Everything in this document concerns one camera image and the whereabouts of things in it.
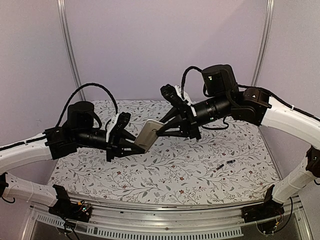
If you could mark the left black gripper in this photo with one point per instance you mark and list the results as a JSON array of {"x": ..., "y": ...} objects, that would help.
[{"x": 118, "y": 142}]

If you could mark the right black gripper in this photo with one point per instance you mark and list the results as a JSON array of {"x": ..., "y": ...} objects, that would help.
[{"x": 188, "y": 125}]

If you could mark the white grey remote control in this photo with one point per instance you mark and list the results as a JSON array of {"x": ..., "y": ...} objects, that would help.
[{"x": 148, "y": 134}]

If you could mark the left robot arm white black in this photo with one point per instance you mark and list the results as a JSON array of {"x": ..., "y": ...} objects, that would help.
[{"x": 82, "y": 129}]

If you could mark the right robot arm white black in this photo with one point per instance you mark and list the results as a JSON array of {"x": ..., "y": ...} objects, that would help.
[{"x": 254, "y": 105}]

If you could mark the floral patterned table mat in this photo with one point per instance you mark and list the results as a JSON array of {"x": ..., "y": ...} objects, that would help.
[{"x": 177, "y": 171}]

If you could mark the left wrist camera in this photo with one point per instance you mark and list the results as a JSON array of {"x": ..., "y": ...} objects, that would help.
[{"x": 122, "y": 121}]

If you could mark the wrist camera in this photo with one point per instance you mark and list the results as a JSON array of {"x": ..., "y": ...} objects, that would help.
[
  {"x": 170, "y": 94},
  {"x": 122, "y": 121}
]

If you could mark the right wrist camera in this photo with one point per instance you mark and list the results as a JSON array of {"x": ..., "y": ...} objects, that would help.
[{"x": 170, "y": 94}]

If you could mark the aluminium front rail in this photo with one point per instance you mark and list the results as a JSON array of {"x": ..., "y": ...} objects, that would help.
[{"x": 121, "y": 220}]

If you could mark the right aluminium frame post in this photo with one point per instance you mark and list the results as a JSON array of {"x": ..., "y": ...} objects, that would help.
[{"x": 270, "y": 4}]

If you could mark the aluminium frame post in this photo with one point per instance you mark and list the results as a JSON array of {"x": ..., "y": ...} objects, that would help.
[
  {"x": 270, "y": 4},
  {"x": 61, "y": 7}
]

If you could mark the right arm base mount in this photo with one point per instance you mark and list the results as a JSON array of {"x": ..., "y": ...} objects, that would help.
[{"x": 267, "y": 209}]

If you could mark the left aluminium frame post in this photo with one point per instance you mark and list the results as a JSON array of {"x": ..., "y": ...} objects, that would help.
[{"x": 61, "y": 7}]

